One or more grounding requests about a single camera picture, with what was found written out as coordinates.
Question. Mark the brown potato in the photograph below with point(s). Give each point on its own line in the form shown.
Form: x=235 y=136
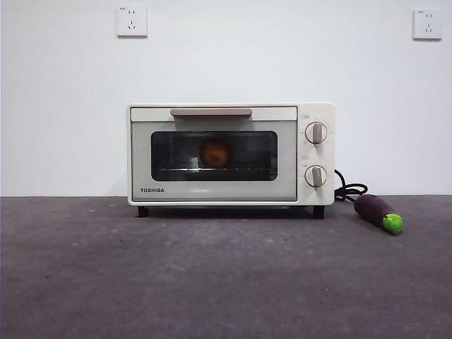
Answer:
x=216 y=153

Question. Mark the beige oven knob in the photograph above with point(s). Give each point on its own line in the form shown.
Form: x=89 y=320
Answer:
x=316 y=176
x=316 y=133

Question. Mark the white Toshiba toaster oven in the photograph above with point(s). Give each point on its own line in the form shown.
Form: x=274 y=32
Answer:
x=318 y=155

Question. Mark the purple toy eggplant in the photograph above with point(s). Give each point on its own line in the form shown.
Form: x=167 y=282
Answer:
x=370 y=208

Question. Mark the white wall socket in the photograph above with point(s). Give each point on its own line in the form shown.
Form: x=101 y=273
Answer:
x=132 y=22
x=427 y=24

